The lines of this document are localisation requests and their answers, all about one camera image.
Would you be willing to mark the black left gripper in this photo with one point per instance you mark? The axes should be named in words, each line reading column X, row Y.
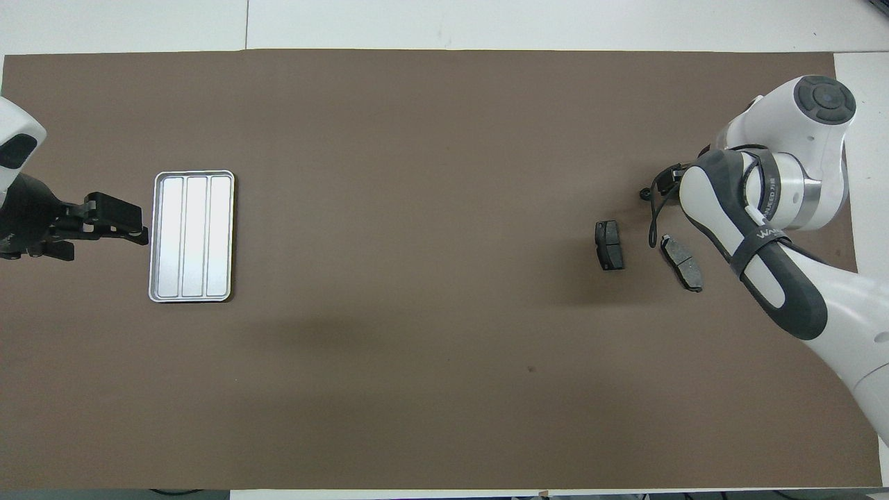
column 31, row 222

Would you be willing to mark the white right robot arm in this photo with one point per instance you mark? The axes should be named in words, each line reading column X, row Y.
column 851, row 305

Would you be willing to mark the brown table mat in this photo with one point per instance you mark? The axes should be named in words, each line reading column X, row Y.
column 417, row 208

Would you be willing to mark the grey oblong brake pad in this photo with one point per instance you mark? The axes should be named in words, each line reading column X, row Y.
column 681, row 262

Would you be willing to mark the silver metal tray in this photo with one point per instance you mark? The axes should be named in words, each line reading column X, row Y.
column 192, row 236

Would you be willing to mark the small black bearing gear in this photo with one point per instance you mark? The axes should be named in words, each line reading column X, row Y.
column 646, row 192

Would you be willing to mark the dark rectangular brake pad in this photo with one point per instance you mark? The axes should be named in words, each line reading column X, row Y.
column 609, row 244

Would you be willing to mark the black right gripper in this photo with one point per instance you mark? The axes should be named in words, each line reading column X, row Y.
column 670, row 180

